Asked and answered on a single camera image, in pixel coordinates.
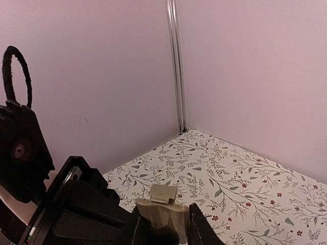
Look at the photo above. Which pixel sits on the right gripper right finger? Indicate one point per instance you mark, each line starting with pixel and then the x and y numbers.
pixel 200 232

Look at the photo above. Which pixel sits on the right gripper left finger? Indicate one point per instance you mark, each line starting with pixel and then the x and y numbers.
pixel 135 230

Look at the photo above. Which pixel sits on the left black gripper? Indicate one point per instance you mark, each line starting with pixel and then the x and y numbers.
pixel 78 208

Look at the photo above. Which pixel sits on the remote battery cover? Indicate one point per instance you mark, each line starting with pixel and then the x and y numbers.
pixel 164 217

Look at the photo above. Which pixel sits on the floral patterned table mat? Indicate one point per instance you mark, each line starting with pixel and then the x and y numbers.
pixel 246 198

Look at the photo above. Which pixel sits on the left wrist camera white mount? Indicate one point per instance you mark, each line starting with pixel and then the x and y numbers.
pixel 25 161

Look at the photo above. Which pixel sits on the left aluminium frame post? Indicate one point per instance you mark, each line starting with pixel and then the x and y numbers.
pixel 173 28

